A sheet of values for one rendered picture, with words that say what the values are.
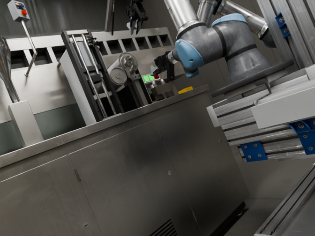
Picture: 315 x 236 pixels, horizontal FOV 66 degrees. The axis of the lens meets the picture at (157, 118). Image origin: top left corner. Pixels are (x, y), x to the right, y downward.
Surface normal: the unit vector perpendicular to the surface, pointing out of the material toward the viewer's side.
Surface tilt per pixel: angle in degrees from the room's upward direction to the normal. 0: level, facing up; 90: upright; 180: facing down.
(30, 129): 90
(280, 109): 90
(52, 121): 90
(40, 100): 90
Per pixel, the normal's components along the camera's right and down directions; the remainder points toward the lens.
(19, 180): 0.57, -0.25
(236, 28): 0.00, -0.05
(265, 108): -0.73, 0.30
